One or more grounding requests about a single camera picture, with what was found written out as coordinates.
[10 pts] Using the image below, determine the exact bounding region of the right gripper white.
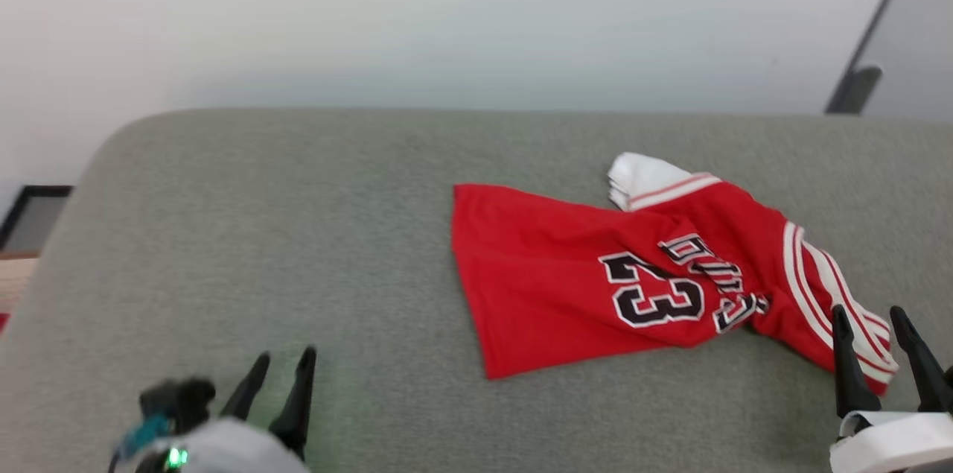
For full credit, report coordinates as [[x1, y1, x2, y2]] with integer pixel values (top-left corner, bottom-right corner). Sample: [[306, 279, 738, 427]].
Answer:
[[829, 304, 953, 473]]

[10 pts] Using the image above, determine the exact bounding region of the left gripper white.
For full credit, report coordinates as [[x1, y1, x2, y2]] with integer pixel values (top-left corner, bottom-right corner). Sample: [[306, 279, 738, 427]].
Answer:
[[182, 346, 318, 473]]

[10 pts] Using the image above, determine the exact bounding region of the red number 23 basketball jersey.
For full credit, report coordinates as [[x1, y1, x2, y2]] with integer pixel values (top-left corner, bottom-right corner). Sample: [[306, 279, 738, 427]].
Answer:
[[450, 153, 900, 396]]

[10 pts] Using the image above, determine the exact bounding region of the light wooden board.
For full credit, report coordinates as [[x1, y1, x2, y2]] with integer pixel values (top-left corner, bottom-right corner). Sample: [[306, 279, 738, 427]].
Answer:
[[0, 253, 39, 317]]

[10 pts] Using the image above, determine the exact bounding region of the dark slanted metal pole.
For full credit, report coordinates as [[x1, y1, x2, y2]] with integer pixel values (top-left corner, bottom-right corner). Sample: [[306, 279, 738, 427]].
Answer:
[[824, 0, 929, 115]]

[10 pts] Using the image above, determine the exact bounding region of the teal connector cable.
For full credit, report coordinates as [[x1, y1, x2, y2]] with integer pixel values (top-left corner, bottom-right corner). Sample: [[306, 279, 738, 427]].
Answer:
[[114, 413, 173, 460]]

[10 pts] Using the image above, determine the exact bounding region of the black picture frame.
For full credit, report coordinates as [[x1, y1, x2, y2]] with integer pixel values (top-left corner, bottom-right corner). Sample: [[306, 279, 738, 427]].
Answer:
[[0, 185, 74, 255]]

